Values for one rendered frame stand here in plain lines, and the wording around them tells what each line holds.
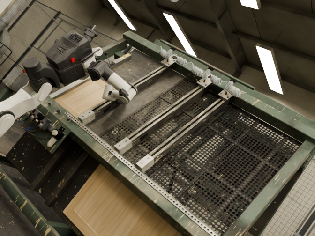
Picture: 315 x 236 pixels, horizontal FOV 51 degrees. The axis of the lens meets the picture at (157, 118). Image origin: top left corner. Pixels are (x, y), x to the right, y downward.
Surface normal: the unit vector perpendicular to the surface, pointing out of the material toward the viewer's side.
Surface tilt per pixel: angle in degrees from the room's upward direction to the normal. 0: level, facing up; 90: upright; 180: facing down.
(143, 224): 90
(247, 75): 90
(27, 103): 112
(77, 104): 60
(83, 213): 90
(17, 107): 90
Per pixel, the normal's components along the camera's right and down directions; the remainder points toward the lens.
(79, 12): 0.66, 0.44
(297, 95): -0.44, -0.44
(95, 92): 0.01, -0.71
